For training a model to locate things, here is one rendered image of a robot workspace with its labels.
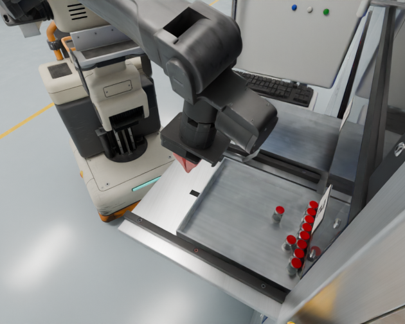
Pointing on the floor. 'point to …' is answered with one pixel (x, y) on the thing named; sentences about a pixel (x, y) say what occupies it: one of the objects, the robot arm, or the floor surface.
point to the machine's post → (365, 261)
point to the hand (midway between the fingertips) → (189, 168)
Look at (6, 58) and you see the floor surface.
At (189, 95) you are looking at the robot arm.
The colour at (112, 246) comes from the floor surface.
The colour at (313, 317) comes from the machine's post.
